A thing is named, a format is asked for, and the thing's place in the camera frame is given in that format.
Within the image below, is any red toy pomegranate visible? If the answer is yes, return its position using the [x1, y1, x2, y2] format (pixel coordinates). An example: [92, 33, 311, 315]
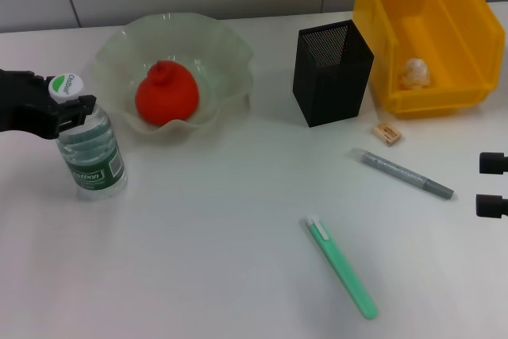
[134, 60, 199, 125]

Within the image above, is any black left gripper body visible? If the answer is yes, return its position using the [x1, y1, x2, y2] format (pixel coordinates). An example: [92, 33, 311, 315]
[0, 68, 60, 141]

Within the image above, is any grey marker pen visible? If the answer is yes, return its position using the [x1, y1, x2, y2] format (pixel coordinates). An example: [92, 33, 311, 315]
[348, 147, 456, 200]

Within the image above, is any small beige eraser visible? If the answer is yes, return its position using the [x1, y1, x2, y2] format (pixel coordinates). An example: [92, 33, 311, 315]
[371, 121, 402, 148]

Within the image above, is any yellow plastic bin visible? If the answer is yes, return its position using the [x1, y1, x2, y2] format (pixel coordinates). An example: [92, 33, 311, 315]
[352, 0, 507, 120]

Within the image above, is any clear green-label water bottle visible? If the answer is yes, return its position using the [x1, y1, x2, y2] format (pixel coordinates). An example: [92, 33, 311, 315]
[48, 72, 129, 202]

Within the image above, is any black mesh pen holder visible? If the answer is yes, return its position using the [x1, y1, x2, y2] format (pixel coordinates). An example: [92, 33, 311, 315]
[293, 19, 375, 129]

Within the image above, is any green glass fruit bowl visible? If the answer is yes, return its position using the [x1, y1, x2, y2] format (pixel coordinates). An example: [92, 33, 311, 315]
[93, 12, 254, 144]

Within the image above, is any green pen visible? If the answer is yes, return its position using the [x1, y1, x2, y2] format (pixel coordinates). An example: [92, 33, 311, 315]
[304, 216, 379, 320]

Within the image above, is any white paper ball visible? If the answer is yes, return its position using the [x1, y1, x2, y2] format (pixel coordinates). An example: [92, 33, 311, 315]
[398, 56, 432, 90]

